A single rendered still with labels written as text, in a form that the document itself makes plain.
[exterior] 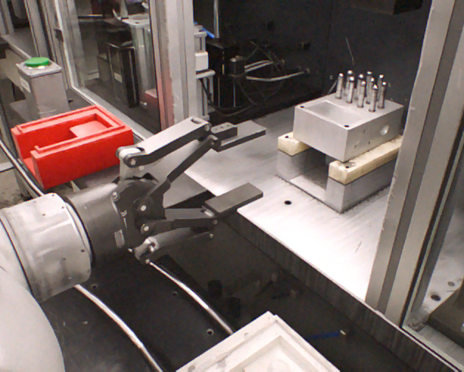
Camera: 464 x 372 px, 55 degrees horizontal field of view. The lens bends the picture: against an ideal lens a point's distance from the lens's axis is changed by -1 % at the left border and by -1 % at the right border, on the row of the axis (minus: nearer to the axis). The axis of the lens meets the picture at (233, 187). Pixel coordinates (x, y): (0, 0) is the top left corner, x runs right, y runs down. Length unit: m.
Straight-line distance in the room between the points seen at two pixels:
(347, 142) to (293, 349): 0.27
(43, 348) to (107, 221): 0.20
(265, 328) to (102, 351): 0.34
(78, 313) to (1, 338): 0.61
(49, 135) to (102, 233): 0.40
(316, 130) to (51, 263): 0.39
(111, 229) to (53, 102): 0.49
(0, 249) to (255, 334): 0.27
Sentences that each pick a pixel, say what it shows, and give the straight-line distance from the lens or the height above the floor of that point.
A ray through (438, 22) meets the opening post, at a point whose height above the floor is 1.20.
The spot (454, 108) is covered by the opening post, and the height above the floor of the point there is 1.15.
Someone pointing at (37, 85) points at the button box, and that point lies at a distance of 0.86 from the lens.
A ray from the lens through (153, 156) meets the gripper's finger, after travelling 0.44.
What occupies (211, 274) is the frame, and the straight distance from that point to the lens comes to 1.18.
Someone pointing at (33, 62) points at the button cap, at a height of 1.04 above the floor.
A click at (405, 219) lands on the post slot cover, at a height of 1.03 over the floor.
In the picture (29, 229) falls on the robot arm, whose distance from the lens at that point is 0.41.
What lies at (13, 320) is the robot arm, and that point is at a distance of 0.24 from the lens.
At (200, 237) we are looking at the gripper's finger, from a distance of 0.53.
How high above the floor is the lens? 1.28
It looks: 33 degrees down
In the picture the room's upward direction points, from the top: straight up
